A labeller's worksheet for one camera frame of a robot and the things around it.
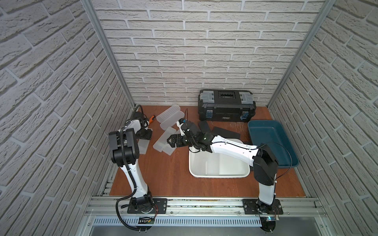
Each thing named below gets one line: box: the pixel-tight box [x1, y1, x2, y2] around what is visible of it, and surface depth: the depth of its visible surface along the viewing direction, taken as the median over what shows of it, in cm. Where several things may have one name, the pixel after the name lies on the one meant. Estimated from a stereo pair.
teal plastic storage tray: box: [248, 119, 299, 169], surface depth 102 cm
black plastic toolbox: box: [197, 89, 257, 122], surface depth 102 cm
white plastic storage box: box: [188, 146, 254, 178], surface depth 87 cm
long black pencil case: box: [198, 119, 211, 134], surface depth 108 cm
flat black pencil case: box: [212, 126, 241, 140], surface depth 106 cm
